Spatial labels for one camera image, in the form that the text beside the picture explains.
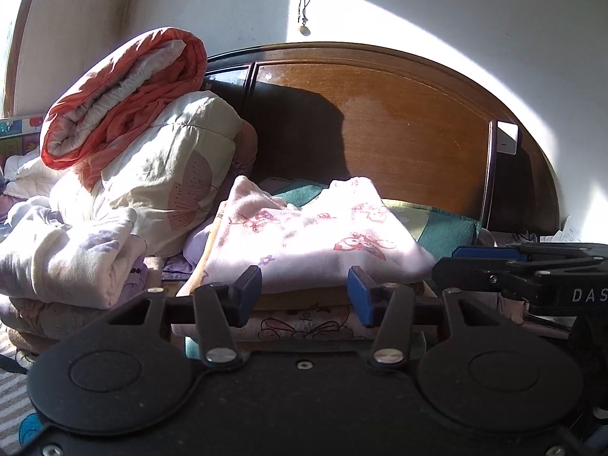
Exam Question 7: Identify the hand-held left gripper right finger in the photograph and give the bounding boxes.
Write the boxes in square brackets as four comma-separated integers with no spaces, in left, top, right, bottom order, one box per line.
[347,266,502,371]

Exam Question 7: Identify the pink fox printed garment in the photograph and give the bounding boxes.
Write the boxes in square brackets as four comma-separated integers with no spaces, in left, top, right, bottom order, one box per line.
[190,176,438,295]

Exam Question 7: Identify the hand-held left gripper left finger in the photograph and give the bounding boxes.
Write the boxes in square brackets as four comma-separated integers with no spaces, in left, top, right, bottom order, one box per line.
[108,265,263,370]

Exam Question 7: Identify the brown folded cloth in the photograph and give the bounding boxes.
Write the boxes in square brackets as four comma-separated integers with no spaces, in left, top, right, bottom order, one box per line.
[0,294,119,355]

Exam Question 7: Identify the white crumpled paper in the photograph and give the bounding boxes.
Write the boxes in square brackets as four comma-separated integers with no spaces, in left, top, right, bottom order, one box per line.
[551,216,580,243]

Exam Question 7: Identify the wooden headboard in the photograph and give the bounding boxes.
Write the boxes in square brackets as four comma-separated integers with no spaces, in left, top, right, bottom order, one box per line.
[204,42,561,236]

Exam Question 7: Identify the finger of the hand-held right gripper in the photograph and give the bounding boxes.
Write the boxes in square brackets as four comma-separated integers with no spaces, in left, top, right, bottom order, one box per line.
[450,245,530,263]
[431,255,511,291]

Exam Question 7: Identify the white wall socket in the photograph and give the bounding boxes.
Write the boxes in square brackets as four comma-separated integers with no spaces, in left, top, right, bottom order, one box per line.
[494,121,519,155]

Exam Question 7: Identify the pink bow printed cloth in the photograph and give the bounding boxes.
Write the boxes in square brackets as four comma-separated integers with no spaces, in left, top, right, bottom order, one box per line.
[170,290,445,343]

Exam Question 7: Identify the orange quilt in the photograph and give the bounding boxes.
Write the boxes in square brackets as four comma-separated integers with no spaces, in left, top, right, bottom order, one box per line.
[40,28,208,188]

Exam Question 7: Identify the colourful foam mat panel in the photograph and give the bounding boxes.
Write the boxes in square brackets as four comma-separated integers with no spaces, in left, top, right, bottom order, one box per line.
[0,113,48,172]

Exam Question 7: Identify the white purple printed garment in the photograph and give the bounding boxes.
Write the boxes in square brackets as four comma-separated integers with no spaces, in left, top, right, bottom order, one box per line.
[0,206,148,309]

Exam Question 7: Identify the cream quilt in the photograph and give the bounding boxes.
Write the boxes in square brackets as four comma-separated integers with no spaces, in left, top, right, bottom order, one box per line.
[47,90,245,260]

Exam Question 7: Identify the cartoon mouse printed blanket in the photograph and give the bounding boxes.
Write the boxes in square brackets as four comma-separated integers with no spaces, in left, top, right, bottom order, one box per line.
[0,328,48,456]

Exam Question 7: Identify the purple cloth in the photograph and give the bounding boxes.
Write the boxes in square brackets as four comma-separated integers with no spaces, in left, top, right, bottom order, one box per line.
[142,225,219,286]

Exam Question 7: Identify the hanging cord pendant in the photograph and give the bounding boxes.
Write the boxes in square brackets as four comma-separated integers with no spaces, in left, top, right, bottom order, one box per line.
[295,0,314,39]

